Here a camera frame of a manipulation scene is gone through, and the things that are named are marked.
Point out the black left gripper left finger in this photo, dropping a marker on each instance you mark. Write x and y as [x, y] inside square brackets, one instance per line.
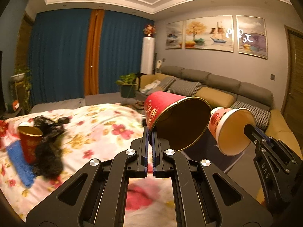
[96, 194]

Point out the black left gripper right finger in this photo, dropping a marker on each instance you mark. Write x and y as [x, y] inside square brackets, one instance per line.
[203, 194]

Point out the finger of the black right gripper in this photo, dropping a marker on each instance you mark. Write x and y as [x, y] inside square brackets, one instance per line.
[255, 135]

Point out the white red paper cup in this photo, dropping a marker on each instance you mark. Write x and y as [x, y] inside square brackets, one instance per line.
[227, 127]

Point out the red paper cup gold rim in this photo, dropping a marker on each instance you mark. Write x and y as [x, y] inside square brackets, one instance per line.
[181, 120]

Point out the patterned cushion right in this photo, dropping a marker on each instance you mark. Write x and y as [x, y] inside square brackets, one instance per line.
[261, 116]

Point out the patterned cushion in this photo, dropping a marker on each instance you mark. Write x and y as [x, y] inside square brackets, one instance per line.
[261, 116]
[184, 87]

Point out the grey sectional sofa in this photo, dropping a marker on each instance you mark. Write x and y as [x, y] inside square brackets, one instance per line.
[242, 91]

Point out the wooden door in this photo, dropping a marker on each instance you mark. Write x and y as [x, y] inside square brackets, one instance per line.
[292, 104]

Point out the black plastic bag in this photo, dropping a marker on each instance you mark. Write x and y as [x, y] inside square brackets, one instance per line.
[48, 153]

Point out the yellow cushion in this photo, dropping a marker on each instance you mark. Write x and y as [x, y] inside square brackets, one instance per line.
[216, 98]

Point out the floral tablecloth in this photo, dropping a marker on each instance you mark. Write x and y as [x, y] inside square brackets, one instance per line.
[99, 131]

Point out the patterned cushion left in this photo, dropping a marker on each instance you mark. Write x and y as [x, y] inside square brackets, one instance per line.
[184, 87]

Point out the red paper cup on table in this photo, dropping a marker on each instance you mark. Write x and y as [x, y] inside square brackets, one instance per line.
[30, 137]

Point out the right purple painting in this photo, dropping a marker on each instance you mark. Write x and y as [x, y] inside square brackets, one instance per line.
[251, 32]

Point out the middle sailboat tree painting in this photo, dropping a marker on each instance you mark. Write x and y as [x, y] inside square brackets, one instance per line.
[210, 33]

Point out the green potted plant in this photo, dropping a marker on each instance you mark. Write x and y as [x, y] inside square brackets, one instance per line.
[128, 85]

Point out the white clothes on sofa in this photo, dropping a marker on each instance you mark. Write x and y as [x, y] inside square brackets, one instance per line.
[149, 87]

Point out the green orange tissue box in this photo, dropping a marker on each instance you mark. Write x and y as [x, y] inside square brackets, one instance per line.
[13, 106]

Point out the hanging plant on stand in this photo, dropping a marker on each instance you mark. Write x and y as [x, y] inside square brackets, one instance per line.
[20, 87]

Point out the white standing air conditioner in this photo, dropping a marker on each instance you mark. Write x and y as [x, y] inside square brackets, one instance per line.
[147, 57]

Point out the left landscape painting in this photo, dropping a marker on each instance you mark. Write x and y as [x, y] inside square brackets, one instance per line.
[174, 35]

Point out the blue curtain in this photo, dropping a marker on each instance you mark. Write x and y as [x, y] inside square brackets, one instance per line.
[58, 46]

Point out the red flower decoration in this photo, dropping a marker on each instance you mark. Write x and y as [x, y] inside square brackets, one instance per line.
[149, 30]

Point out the orange curtain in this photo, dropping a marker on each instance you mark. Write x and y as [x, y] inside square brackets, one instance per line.
[91, 67]

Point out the wall switch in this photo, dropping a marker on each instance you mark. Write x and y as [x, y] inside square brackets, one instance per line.
[272, 76]

